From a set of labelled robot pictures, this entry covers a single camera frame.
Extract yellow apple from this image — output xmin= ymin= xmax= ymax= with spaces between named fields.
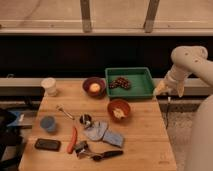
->
xmin=89 ymin=83 xmax=101 ymax=93

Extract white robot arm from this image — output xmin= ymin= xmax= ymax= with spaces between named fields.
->
xmin=153 ymin=46 xmax=213 ymax=171

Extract green plastic tray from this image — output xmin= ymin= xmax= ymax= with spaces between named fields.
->
xmin=105 ymin=67 xmax=155 ymax=99

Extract dark grape bunch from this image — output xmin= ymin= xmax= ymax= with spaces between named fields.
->
xmin=109 ymin=77 xmax=131 ymax=90

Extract orange bowl with food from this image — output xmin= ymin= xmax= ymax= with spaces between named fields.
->
xmin=107 ymin=99 xmax=131 ymax=122

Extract purple bowl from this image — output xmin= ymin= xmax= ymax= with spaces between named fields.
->
xmin=82 ymin=77 xmax=106 ymax=98

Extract blue grey cloth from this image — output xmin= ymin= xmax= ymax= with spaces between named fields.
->
xmin=83 ymin=121 xmax=124 ymax=148

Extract small black round object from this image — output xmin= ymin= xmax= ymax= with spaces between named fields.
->
xmin=79 ymin=114 xmax=92 ymax=127

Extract small dark metal clip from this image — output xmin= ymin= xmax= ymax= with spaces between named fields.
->
xmin=74 ymin=141 xmax=88 ymax=155

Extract wooden table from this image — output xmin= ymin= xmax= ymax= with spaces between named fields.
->
xmin=19 ymin=80 xmax=176 ymax=171

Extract white paper cup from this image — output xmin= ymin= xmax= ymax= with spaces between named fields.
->
xmin=41 ymin=77 xmax=57 ymax=96

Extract blue plastic cup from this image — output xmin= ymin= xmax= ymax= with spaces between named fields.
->
xmin=40 ymin=116 xmax=56 ymax=133

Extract black smartphone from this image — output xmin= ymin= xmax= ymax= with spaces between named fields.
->
xmin=35 ymin=138 xmax=61 ymax=151

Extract black bag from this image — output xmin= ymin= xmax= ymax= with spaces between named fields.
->
xmin=0 ymin=108 xmax=23 ymax=171

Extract black handled utensil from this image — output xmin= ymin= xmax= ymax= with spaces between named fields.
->
xmin=83 ymin=150 xmax=123 ymax=162

